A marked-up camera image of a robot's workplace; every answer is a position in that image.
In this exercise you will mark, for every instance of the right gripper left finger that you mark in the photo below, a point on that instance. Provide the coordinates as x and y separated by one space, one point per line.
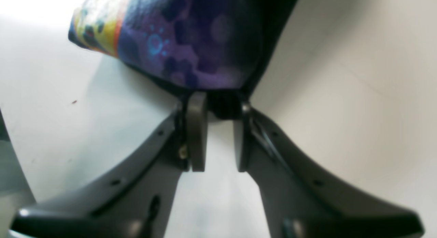
134 199

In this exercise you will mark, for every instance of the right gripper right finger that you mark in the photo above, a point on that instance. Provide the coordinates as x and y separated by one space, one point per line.
301 199

